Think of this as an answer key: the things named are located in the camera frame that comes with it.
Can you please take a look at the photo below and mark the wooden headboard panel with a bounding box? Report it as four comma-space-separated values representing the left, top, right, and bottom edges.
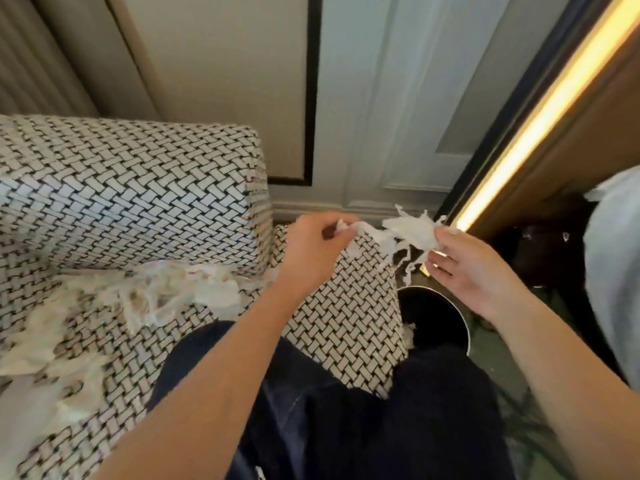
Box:
449, 39, 640, 241

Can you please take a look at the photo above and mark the person's right hand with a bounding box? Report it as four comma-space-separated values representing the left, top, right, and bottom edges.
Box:
425, 224, 527, 327

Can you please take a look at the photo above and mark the white bed sheet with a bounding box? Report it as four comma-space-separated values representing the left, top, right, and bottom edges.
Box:
582, 164, 640, 391

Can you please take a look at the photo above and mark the pile of white paper scraps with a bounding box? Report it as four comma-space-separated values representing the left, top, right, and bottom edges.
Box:
0, 259, 279, 480

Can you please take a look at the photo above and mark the black white woven-pattern sofa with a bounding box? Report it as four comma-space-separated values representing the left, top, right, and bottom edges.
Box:
0, 113, 411, 480

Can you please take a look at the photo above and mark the person's left forearm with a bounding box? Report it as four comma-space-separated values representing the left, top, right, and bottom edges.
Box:
92, 284, 311, 480

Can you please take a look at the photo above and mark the lit yellow light strip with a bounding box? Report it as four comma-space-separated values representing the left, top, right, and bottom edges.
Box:
419, 0, 640, 275

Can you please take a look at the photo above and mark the black round trash bin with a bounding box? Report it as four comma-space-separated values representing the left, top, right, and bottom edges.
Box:
397, 285, 472, 358

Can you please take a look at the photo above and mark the brown handbag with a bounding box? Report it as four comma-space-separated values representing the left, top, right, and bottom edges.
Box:
495, 222, 586, 291

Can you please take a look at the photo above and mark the dark bed base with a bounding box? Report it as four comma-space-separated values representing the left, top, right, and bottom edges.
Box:
545, 284, 631, 385

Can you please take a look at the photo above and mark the person's left hand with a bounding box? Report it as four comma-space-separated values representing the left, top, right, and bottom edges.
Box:
269, 212, 361, 307

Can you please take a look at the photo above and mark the person's right forearm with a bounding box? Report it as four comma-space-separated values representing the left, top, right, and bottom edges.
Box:
492, 292, 640, 480

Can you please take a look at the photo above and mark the pleated beige curtain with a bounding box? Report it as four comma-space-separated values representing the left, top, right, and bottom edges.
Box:
0, 0, 101, 118

